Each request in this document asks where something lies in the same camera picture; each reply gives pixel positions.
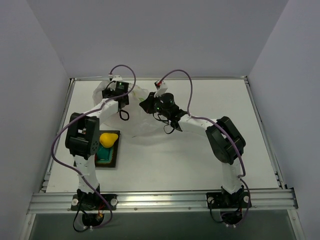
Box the translucent white plastic bag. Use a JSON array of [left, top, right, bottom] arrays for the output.
[[88, 80, 161, 136]]

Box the yellow fake pear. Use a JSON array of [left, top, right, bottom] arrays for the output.
[[99, 132, 119, 149]]

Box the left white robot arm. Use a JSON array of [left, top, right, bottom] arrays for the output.
[[65, 81, 130, 210]]

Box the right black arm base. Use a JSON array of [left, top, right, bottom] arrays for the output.
[[206, 189, 252, 228]]

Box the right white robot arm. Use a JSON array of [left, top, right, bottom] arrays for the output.
[[139, 92, 246, 207]]

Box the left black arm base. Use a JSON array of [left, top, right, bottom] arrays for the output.
[[70, 192, 118, 233]]

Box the square teal ceramic plate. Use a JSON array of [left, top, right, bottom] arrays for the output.
[[73, 129, 121, 169]]

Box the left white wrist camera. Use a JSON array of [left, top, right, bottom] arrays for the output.
[[108, 74, 123, 81]]

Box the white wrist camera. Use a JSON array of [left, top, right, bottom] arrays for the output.
[[154, 80, 168, 98], [108, 74, 123, 81]]

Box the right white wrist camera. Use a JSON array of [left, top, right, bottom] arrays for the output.
[[154, 80, 168, 98]]

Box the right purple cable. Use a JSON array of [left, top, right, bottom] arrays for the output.
[[154, 69, 252, 226]]

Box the purple cable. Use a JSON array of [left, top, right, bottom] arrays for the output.
[[154, 69, 252, 226], [51, 64, 137, 230]]

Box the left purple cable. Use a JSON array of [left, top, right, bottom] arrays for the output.
[[51, 64, 137, 230]]

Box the aluminium front rail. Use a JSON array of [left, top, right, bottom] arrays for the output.
[[27, 189, 298, 214]]

